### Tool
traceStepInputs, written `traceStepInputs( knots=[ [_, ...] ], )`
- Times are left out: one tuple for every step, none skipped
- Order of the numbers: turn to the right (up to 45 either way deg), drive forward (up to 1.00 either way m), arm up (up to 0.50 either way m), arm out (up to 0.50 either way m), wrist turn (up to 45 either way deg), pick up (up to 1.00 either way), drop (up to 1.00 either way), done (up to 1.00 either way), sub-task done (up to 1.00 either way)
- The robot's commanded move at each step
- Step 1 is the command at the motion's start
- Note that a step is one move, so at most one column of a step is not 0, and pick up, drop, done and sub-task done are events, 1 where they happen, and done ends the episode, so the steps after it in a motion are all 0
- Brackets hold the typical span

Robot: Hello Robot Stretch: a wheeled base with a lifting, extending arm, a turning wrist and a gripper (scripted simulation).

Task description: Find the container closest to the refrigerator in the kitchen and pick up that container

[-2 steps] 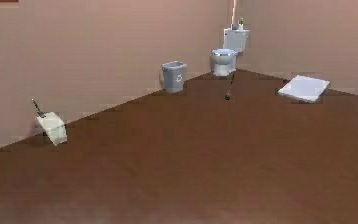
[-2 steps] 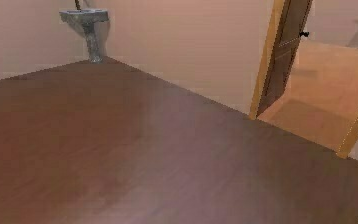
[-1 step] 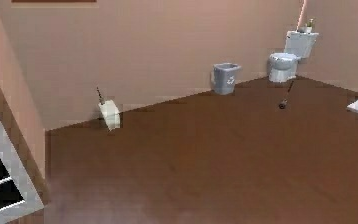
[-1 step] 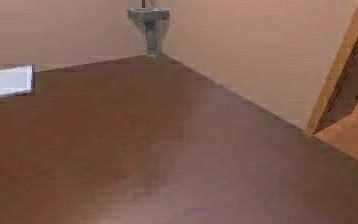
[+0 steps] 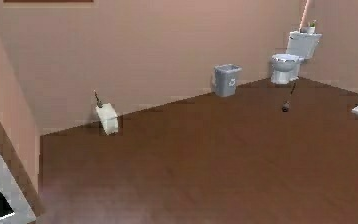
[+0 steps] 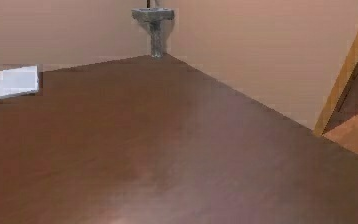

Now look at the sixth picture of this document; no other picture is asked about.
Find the white flat square object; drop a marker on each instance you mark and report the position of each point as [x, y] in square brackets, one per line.
[16, 81]

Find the brown wooden door frame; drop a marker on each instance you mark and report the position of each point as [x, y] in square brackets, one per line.
[345, 75]

